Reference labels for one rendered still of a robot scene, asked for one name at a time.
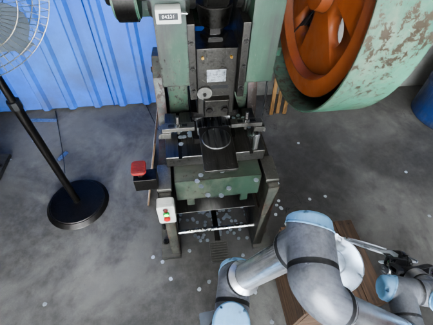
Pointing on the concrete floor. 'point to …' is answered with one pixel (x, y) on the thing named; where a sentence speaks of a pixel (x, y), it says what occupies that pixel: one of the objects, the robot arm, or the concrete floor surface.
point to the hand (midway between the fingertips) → (389, 255)
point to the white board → (153, 151)
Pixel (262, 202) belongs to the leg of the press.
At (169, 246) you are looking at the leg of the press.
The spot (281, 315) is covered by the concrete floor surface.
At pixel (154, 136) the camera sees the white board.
